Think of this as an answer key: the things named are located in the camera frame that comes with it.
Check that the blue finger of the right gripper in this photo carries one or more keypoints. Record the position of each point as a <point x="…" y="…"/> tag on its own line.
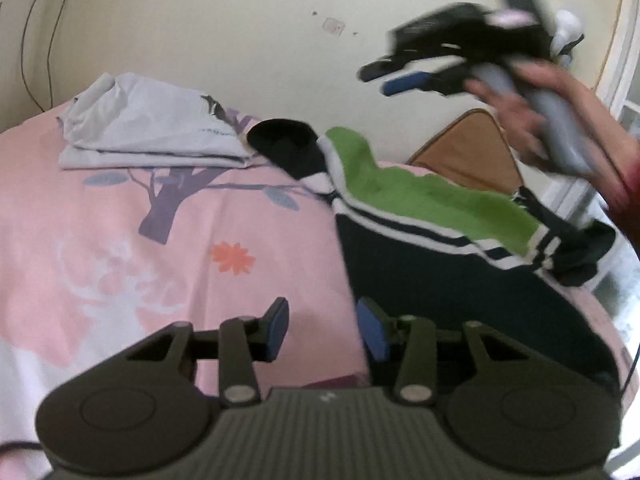
<point x="420" y="82"/>
<point x="397" y="66"/>

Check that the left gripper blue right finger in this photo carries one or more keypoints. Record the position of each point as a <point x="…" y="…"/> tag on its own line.
<point x="402" y="352"/>

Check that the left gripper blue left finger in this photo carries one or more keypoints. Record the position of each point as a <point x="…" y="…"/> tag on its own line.
<point x="239" y="343"/>

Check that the black green white knit sweater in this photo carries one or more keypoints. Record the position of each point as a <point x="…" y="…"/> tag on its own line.
<point x="423" y="246"/>

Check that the person right hand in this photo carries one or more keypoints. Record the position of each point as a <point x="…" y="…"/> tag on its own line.
<point x="555" y="123"/>

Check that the white light bulb lamp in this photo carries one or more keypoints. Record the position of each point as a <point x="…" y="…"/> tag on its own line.
<point x="568" y="34"/>

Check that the brown cushion pad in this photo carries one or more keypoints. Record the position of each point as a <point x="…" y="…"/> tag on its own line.
<point x="472" y="152"/>

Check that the pink floral bed sheet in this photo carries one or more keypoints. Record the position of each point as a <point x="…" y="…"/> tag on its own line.
<point x="107" y="274"/>

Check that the folded grey white t-shirt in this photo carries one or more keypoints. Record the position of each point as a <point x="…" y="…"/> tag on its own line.
<point x="132" y="121"/>

